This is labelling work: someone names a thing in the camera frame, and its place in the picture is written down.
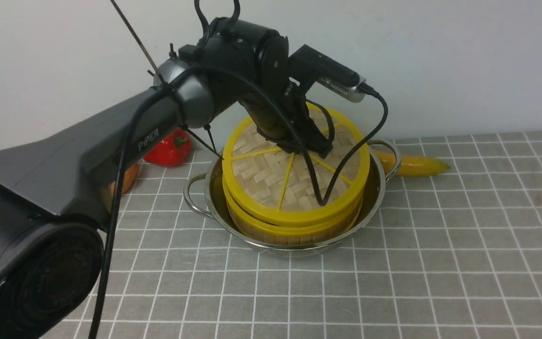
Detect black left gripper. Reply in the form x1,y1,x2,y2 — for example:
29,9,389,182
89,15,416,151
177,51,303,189
242,83,334,159

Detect yellow bamboo steamer lid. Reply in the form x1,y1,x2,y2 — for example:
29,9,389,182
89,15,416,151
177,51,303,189
222,118,371,227

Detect yellow bamboo steamer basket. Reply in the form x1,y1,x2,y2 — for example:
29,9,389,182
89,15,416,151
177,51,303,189
223,187,363,245

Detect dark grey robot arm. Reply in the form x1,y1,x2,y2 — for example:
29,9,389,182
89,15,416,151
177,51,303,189
0,17,328,339

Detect stainless steel pot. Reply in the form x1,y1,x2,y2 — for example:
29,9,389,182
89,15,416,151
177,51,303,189
183,140,403,259

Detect red bell pepper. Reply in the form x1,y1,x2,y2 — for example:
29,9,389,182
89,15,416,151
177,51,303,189
143,128,192,168

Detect yellow banana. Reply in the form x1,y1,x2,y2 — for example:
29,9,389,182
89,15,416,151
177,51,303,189
375,150,450,178

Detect brown potato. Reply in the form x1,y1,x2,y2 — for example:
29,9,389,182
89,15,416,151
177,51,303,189
103,163,140,211

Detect grey checkered tablecloth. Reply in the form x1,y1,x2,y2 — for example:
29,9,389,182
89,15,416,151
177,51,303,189
97,131,542,339

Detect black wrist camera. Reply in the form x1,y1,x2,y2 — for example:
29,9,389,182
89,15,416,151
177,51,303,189
288,45,366,103

